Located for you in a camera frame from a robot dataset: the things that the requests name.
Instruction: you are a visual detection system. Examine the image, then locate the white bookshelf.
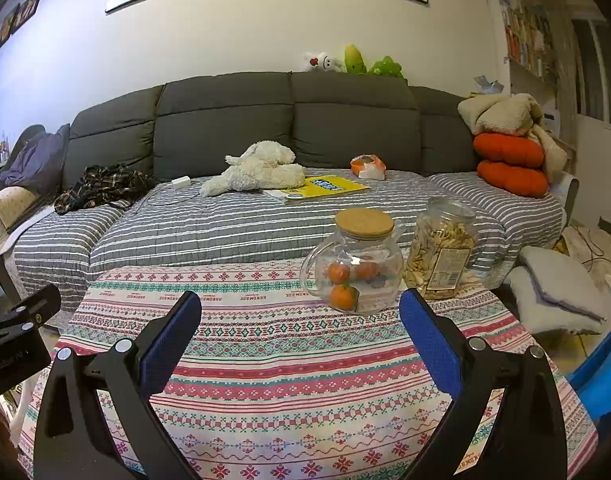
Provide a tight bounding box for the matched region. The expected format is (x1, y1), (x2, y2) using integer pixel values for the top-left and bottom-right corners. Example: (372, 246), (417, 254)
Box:
(485, 0), (579, 161)

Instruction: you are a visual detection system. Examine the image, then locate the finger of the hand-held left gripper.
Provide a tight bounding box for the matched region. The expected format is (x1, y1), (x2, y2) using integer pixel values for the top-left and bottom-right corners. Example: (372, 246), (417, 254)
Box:
(0, 284), (62, 337)

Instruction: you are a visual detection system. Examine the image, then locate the dark plaid shirt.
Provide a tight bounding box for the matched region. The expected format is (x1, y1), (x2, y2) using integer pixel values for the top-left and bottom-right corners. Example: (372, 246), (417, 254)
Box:
(54, 162), (156, 216)

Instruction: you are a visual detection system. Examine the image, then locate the dark photo frame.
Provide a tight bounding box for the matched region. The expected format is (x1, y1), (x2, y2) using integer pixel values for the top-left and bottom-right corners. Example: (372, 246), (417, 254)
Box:
(0, 4), (21, 52)
(10, 0), (45, 36)

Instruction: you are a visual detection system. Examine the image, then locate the orange and white bag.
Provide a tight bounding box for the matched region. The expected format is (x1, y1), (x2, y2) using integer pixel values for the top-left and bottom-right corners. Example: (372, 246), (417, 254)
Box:
(349, 154), (387, 181)

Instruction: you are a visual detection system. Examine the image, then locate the orange cushion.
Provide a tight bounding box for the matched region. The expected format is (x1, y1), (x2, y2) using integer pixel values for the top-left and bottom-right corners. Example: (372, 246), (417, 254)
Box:
(473, 132), (545, 170)
(477, 160), (550, 199)

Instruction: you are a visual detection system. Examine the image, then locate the grey fabric sofa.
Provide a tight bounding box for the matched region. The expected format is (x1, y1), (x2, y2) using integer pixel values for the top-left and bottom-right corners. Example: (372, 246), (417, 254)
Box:
(0, 71), (581, 241)

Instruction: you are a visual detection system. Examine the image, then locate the purple jacket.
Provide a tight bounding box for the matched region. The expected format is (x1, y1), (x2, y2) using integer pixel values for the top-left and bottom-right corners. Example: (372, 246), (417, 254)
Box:
(0, 124), (71, 196)

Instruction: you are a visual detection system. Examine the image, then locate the glass jar with cork lid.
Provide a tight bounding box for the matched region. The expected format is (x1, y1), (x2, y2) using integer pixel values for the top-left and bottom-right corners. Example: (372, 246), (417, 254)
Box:
(300, 208), (405, 316)

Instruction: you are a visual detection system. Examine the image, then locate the grey seat cushion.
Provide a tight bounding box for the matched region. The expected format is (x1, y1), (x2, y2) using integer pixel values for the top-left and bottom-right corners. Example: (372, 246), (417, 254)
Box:
(505, 265), (603, 337)
(518, 245), (609, 322)

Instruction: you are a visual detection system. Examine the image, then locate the yellow book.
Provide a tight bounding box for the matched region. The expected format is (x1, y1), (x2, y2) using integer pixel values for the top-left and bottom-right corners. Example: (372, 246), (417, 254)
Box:
(263, 174), (370, 202)

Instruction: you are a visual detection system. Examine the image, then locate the patterned tablecloth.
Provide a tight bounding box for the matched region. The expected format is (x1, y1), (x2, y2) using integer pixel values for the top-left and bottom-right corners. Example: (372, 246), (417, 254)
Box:
(16, 260), (601, 480)

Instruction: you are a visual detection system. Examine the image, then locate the green plush toy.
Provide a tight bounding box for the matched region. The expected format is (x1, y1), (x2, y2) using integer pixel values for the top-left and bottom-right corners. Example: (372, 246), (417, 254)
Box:
(368, 55), (407, 81)

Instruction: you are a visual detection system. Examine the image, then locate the beige fleece blanket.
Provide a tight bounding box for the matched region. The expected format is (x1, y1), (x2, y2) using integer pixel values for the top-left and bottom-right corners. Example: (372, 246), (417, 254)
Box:
(457, 92), (569, 183)

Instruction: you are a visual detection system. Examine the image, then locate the row of books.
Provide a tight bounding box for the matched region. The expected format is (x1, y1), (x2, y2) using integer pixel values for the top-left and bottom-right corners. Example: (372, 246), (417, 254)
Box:
(503, 0), (559, 78)

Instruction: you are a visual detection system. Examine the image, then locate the floral pillow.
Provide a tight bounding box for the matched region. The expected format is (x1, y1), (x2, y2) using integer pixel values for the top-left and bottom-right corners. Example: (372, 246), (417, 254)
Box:
(0, 186), (41, 231)

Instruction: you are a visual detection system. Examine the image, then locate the yellow green corn plush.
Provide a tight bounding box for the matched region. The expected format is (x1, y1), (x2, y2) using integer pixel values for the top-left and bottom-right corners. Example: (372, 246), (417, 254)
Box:
(343, 44), (369, 76)

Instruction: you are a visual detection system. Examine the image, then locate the white plush dog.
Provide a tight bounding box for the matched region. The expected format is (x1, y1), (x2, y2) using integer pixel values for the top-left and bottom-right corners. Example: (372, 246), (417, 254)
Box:
(200, 140), (306, 197)

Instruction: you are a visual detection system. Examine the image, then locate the blue plastic stool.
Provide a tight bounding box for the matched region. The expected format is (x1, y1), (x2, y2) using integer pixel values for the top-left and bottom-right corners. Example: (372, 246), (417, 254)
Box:
(568, 322), (611, 423)

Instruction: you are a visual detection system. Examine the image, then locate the white plush toy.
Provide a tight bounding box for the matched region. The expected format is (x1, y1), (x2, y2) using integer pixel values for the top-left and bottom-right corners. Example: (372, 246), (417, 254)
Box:
(300, 51), (343, 73)

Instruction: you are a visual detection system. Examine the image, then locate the grey striped sofa cover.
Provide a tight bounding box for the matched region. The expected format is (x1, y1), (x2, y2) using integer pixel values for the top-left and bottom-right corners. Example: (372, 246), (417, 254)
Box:
(13, 167), (566, 306)

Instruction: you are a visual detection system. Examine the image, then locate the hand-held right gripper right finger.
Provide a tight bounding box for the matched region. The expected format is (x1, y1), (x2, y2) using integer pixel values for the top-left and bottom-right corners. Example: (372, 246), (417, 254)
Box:
(399, 287), (569, 480)

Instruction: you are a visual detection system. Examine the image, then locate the pale blue crumpled paper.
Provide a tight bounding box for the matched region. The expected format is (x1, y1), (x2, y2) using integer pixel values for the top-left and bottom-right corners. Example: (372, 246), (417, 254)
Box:
(469, 75), (507, 97)

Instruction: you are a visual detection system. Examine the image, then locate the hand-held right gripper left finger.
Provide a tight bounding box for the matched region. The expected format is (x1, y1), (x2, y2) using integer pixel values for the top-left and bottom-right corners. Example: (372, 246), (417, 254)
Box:
(33, 290), (206, 480)

